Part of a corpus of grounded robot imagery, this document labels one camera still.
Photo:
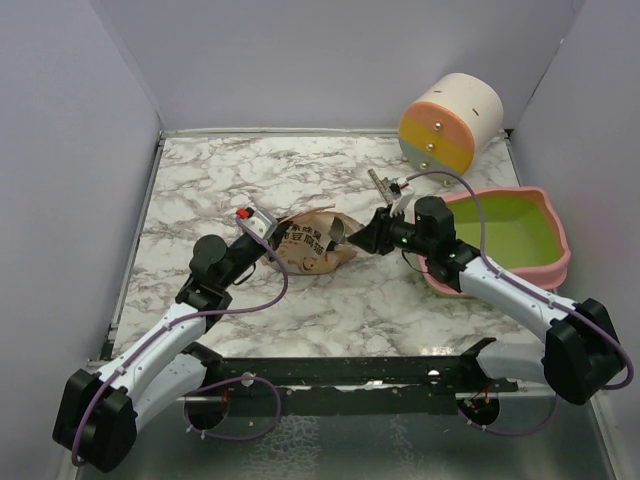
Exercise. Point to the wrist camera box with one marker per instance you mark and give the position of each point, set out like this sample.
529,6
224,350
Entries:
401,194
257,220

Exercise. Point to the pink cat litter bag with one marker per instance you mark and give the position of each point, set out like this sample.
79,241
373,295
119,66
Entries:
301,240

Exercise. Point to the metal bag sealing clip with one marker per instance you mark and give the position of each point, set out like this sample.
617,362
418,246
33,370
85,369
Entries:
382,186

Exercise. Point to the grey metal litter scoop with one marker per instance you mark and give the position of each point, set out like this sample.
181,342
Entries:
338,234

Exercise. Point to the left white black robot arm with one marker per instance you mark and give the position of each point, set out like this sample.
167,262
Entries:
102,412

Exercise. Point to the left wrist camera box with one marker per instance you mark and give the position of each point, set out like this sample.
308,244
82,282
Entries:
257,220

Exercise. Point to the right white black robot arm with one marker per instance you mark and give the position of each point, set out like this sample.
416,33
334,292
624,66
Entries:
578,353

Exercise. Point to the round pastel drawer cabinet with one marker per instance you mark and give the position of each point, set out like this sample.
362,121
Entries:
449,125

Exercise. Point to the pink green litter box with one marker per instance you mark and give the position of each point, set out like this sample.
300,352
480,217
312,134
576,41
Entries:
525,235

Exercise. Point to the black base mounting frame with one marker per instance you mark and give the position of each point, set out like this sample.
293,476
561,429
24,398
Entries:
266,388

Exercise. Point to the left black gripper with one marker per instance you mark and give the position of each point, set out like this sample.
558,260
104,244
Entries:
263,247

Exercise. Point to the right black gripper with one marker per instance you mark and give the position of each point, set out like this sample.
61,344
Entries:
375,238

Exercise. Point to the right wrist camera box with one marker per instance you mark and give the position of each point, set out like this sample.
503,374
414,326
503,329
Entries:
401,194

